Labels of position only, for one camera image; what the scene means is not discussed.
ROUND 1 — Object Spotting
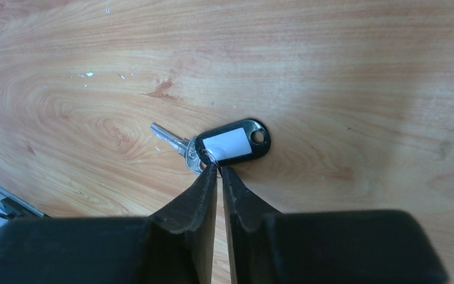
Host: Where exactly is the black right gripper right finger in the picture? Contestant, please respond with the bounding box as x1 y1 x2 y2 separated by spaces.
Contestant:
221 166 281 283

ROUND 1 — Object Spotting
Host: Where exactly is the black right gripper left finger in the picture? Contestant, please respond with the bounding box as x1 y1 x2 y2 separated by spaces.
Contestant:
148 165 217 283

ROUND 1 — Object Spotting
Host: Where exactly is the black-tagged silver key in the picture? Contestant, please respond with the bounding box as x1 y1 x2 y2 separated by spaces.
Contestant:
150 118 271 174

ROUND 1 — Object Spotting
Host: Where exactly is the aluminium frame rail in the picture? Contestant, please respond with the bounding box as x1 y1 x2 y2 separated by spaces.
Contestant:
0 186 48 218

